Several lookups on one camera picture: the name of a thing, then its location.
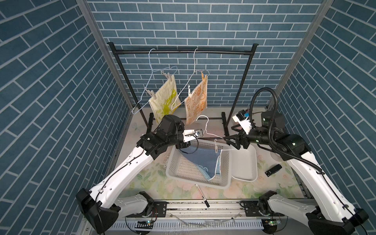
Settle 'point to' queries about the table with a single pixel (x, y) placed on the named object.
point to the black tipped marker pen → (205, 201)
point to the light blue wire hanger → (149, 78)
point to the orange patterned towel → (196, 104)
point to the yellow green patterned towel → (167, 101)
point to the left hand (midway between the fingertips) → (194, 132)
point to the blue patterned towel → (206, 159)
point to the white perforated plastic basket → (179, 168)
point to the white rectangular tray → (244, 164)
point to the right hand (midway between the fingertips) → (230, 133)
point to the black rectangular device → (273, 170)
